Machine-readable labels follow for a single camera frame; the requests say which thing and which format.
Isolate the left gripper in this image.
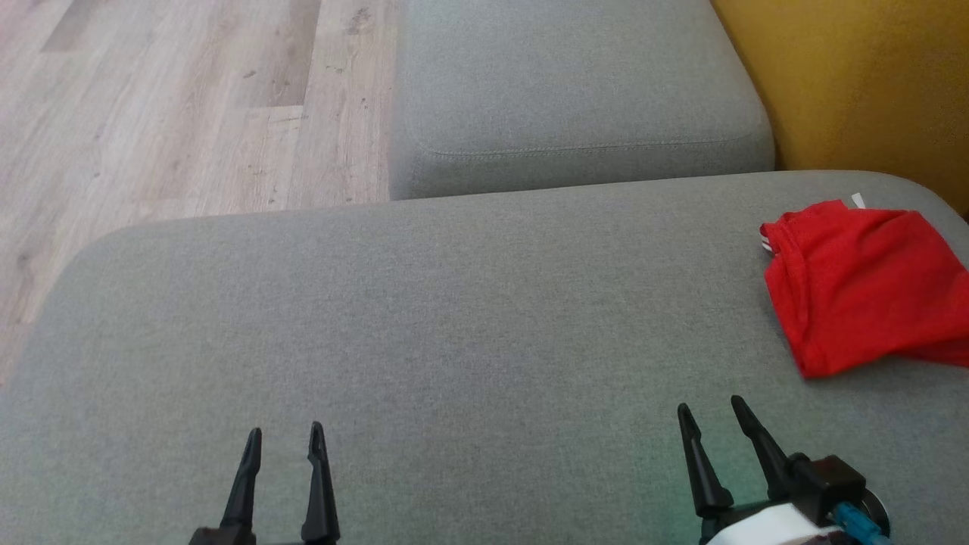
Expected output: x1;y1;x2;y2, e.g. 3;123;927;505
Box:
188;422;341;545

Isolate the blue camera cable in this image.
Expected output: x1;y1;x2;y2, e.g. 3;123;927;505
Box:
831;501;893;545

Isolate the large grey sofa seat cushion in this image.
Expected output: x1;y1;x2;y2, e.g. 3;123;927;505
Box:
0;170;969;545

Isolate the yellow sofa back cushion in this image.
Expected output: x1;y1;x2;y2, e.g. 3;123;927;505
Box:
710;0;969;220

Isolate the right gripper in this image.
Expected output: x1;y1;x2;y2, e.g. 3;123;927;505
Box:
677;394;849;545

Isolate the small grey sofa seat cushion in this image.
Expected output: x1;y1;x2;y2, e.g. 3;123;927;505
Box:
388;0;777;201

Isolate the red jersey with white trim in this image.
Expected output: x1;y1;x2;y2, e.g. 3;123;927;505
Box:
759;193;969;379

